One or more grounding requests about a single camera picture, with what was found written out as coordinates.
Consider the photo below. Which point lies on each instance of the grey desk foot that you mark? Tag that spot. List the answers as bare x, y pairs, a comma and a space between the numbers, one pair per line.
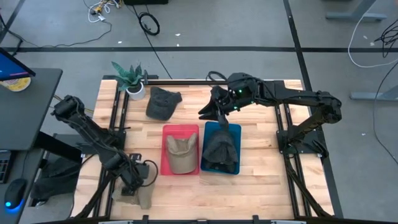
354, 15
373, 95

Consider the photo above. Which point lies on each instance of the tan baseball cap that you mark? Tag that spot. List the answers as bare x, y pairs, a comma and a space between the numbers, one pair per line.
182, 158

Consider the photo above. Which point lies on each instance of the black computer monitor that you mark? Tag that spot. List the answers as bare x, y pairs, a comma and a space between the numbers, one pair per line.
9, 67

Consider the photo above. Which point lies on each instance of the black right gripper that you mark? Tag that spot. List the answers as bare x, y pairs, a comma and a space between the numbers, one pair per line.
242, 90

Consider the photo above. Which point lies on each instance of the tan knit beanie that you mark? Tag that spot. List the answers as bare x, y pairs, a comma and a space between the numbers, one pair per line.
146, 198

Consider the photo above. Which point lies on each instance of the dark grey baseball cap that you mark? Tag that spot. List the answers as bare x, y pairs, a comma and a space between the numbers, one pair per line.
161, 104

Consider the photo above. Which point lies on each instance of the yellow bowl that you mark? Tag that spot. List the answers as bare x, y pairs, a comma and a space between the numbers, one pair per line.
18, 84

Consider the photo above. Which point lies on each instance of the black computer mouse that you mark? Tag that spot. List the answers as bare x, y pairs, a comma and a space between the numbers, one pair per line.
15, 193

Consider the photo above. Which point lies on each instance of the blue plastic bin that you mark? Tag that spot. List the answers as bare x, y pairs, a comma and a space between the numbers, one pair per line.
235, 130

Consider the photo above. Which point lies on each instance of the red translucent plastic bin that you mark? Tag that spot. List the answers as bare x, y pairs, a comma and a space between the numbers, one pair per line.
174, 129

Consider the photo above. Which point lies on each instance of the dark grey desk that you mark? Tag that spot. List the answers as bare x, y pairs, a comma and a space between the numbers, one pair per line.
31, 214

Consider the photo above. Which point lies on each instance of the black aluminium table frame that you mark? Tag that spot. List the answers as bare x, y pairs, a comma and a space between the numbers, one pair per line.
186, 82

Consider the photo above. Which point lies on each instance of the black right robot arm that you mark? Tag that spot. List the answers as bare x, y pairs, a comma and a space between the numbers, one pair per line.
298, 93

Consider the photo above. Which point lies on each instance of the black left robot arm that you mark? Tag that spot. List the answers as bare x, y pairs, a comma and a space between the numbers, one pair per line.
93, 133

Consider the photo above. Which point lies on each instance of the white plant pot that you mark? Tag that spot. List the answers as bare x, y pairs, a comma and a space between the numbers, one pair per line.
137, 94

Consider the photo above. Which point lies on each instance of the black desk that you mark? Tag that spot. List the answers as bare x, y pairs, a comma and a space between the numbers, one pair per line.
25, 115

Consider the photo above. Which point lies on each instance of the black bag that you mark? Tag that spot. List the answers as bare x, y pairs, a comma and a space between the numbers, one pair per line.
56, 180

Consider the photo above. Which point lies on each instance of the black keyboard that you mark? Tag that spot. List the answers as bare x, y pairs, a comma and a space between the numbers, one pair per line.
4, 166

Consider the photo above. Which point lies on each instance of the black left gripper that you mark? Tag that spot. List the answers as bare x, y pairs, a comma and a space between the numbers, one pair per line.
132, 180

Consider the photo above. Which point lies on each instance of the green leafy plant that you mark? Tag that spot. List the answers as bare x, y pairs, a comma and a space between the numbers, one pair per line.
127, 77

